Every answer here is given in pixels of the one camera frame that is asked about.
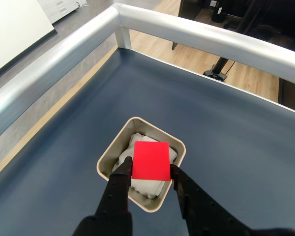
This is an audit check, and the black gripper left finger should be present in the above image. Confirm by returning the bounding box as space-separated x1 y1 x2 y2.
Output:
72 156 134 236

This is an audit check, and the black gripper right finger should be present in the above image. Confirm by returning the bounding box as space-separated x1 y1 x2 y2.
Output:
170 164 252 236

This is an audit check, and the red cube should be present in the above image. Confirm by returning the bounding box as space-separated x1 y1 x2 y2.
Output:
131 141 171 182

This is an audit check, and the beige metal box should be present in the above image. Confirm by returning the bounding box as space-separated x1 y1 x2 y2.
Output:
96 117 187 214

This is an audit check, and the white crumpled tissue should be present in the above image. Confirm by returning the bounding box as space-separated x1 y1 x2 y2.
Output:
112 132 178 200

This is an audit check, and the dark cabinet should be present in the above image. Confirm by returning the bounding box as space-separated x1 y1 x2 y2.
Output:
277 77 295 106

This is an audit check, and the white drawer cabinet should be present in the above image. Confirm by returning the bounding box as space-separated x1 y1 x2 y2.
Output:
37 0 89 25

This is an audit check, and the black desk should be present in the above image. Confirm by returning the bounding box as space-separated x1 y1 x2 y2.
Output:
171 0 295 51

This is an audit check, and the black pedestal base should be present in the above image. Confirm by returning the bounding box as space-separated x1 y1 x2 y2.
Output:
202 56 235 82

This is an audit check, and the silver metal cart rail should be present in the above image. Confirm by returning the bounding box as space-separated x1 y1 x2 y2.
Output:
0 2 295 128

